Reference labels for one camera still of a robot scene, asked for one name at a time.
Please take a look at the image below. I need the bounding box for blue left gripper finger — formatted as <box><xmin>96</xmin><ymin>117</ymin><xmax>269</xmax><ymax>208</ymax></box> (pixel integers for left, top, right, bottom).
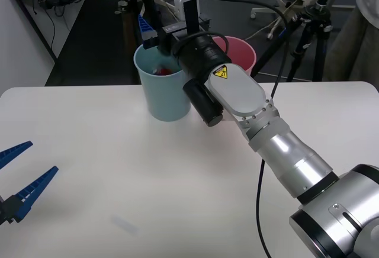
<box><xmin>0</xmin><ymin>166</ymin><xmax>59</xmax><ymax>226</ymax></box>
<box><xmin>0</xmin><ymin>141</ymin><xmax>34</xmax><ymax>170</ymax></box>

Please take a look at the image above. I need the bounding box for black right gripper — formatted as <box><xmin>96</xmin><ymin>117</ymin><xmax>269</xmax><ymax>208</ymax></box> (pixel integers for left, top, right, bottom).
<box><xmin>138</xmin><ymin>14</ymin><xmax>213</xmax><ymax>57</ymax></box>

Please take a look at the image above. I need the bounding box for red drink can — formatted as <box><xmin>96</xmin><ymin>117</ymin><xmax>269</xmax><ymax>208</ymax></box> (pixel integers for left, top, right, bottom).
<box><xmin>152</xmin><ymin>67</ymin><xmax>176</xmax><ymax>77</ymax></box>

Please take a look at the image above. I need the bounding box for pale blue plastic bin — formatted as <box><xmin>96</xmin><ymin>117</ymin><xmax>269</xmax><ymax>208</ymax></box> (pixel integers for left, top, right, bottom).
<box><xmin>133</xmin><ymin>43</ymin><xmax>194</xmax><ymax>122</ymax></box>

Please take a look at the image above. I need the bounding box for pink plastic bin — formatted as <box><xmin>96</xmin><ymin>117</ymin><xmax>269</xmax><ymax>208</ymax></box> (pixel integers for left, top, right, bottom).
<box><xmin>211</xmin><ymin>35</ymin><xmax>256</xmax><ymax>79</ymax></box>

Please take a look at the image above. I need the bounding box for black tripod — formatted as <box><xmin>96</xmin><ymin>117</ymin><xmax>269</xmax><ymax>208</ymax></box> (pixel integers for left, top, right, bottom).
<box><xmin>251</xmin><ymin>0</ymin><xmax>339</xmax><ymax>82</ymax></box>

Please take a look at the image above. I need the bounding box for person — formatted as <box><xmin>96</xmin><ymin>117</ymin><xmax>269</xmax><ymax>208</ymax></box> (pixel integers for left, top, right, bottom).
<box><xmin>330</xmin><ymin>0</ymin><xmax>379</xmax><ymax>82</ymax></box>

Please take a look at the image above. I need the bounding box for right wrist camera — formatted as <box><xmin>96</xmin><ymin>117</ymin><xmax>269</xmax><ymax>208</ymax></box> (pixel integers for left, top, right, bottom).
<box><xmin>174</xmin><ymin>0</ymin><xmax>203</xmax><ymax>34</ymax></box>

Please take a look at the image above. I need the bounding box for black camera cable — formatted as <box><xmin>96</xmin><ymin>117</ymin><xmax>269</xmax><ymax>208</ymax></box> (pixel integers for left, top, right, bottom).
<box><xmin>192</xmin><ymin>0</ymin><xmax>290</xmax><ymax>258</ymax></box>

